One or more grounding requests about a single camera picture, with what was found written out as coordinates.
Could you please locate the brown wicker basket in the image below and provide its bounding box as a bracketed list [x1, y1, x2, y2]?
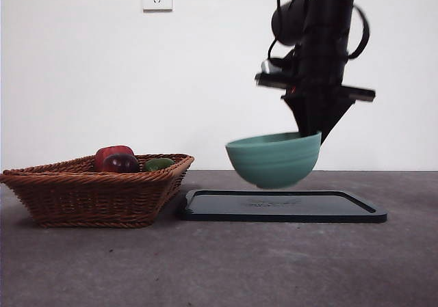
[0, 154, 195, 228]

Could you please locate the dark teal rectangular tray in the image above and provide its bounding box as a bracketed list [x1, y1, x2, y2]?
[176, 189, 389, 224]

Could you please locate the green pepper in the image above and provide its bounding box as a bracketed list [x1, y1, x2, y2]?
[142, 158, 175, 173]

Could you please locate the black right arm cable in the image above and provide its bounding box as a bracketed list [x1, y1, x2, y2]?
[267, 0, 287, 62]
[347, 4, 371, 60]

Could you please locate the dark purple round fruit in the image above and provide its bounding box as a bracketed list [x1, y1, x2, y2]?
[103, 153, 140, 174]

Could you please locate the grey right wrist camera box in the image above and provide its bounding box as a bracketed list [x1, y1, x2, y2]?
[261, 59, 285, 75]

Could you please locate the teal ribbed bowl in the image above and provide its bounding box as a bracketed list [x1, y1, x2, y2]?
[224, 131, 323, 190]

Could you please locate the red bell pepper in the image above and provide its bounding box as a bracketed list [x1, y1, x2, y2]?
[94, 145, 135, 172]

